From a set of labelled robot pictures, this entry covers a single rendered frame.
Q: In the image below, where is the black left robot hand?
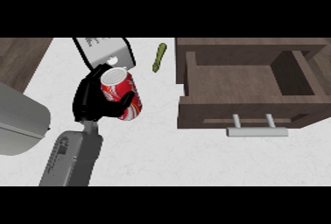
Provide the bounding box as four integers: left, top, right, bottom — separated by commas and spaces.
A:
73, 63, 136, 123

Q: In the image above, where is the red soda can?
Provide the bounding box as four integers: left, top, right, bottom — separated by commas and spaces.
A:
99, 66, 144, 122

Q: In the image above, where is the brown wooden drawer front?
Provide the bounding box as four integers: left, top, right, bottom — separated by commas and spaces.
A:
176, 94, 331, 130

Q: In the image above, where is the brown wooden drawer box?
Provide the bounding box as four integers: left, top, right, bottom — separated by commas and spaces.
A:
183, 50, 327, 99

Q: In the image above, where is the silver flat appliance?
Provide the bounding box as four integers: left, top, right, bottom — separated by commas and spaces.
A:
71, 38, 139, 71

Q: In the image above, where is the pale grey rounded appliance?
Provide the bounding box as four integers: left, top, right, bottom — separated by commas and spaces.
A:
0, 80, 53, 157

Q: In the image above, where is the brown wooden panel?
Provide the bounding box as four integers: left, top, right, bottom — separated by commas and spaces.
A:
0, 38, 55, 95

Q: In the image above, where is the green bean pod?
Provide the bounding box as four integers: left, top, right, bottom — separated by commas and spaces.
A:
151, 42, 169, 74

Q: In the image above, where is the brown wooden cabinet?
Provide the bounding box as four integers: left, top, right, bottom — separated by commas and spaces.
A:
175, 38, 331, 96

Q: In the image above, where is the pale grey drawer handle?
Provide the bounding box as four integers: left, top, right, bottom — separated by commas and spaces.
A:
225, 113, 290, 137

